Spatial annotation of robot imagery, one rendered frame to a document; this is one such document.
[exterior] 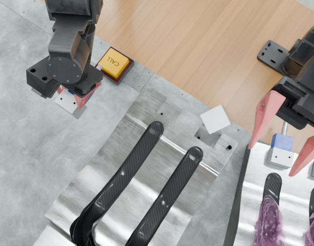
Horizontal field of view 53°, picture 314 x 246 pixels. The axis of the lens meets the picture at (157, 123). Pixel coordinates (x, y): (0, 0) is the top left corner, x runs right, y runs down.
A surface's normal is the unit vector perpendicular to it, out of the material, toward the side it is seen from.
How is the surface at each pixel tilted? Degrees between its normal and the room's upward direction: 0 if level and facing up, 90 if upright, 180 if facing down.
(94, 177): 28
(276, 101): 23
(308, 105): 2
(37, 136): 0
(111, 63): 0
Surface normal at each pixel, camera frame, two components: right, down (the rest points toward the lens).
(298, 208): 0.11, -0.58
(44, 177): 0.00, -0.25
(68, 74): -0.07, 0.77
